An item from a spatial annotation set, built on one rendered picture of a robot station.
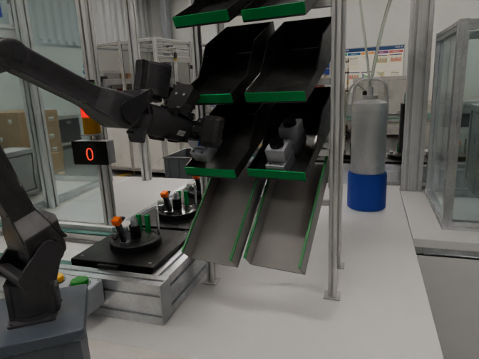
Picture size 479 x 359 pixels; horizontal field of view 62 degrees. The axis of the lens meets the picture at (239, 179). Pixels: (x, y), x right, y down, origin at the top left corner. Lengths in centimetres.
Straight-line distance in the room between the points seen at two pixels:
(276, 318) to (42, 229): 56
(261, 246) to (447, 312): 85
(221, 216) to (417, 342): 50
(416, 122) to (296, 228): 116
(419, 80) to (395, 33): 939
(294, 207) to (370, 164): 75
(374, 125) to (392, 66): 967
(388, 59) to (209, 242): 1052
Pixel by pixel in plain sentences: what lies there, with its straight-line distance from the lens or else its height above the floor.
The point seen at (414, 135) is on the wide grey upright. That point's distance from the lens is 197.
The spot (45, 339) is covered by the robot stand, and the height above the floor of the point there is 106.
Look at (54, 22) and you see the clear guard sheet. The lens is 137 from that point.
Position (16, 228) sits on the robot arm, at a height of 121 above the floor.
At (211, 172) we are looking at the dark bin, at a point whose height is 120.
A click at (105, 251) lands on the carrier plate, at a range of 112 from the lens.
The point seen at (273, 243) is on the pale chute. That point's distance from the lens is 92.
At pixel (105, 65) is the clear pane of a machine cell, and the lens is 675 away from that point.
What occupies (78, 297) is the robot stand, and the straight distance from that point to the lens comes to 73.
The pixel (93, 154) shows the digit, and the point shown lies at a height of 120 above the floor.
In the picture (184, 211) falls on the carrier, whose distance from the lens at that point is 130.
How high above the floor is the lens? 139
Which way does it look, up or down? 14 degrees down
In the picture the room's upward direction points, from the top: 2 degrees counter-clockwise
